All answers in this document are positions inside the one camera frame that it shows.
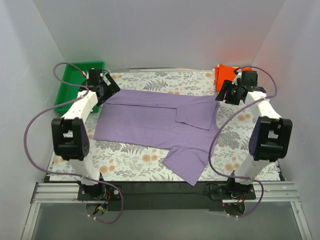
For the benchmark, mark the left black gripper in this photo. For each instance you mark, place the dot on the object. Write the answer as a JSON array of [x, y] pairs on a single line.
[[105, 88]]

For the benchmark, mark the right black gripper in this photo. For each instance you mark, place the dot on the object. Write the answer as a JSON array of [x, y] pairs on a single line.
[[231, 92]]

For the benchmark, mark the purple t shirt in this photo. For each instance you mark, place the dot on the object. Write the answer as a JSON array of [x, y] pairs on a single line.
[[182, 124]]

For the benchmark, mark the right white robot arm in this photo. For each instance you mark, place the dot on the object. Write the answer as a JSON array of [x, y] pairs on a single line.
[[271, 134]]

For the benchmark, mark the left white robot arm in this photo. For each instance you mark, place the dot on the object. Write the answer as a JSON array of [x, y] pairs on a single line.
[[70, 138]]

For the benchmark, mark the folded orange t shirt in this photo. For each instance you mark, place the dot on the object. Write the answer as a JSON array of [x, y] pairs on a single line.
[[222, 73]]

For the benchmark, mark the floral patterned table mat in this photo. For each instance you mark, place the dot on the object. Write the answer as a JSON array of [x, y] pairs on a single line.
[[128, 162]]

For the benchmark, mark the aluminium frame rail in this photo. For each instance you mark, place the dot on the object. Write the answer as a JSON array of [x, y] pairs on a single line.
[[275, 214]]

